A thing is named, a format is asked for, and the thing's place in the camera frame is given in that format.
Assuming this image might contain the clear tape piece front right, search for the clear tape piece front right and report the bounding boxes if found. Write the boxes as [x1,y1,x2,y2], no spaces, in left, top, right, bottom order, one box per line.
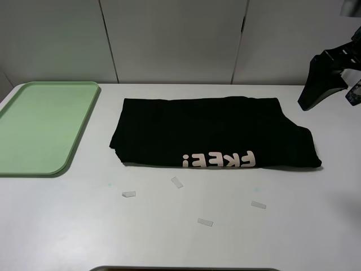
[251,200,267,209]

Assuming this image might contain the clear tape piece front left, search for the clear tape piece front left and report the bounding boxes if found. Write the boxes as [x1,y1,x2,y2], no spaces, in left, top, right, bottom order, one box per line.
[122,191,136,198]

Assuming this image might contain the clear tape piece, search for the clear tape piece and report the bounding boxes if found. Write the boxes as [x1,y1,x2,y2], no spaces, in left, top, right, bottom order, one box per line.
[122,191,136,198]
[197,218,213,227]
[171,177,183,189]
[251,200,267,209]

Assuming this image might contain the clear tape piece front centre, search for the clear tape piece front centre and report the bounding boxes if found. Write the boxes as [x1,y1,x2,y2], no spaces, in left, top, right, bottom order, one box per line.
[197,218,213,227]

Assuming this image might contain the black short sleeve t-shirt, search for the black short sleeve t-shirt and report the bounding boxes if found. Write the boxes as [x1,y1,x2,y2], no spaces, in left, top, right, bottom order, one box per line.
[109,97,322,168]

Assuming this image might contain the light green plastic tray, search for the light green plastic tray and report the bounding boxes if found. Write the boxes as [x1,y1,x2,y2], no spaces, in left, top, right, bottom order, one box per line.
[1,82,100,176]

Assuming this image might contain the clear tape piece middle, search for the clear tape piece middle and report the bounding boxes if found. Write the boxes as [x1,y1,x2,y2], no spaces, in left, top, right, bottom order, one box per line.
[171,177,183,189]

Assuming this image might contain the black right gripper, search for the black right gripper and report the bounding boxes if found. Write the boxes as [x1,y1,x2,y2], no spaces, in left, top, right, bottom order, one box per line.
[298,28,361,111]

